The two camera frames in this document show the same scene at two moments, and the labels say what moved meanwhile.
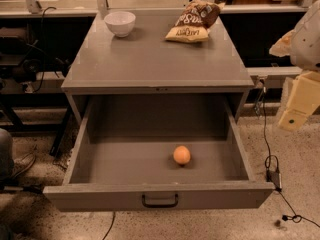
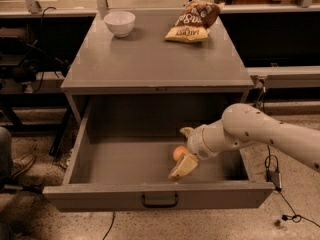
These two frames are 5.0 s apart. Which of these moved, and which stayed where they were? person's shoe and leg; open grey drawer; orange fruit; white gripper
Moved: white gripper
Stayed: person's shoe and leg; orange fruit; open grey drawer
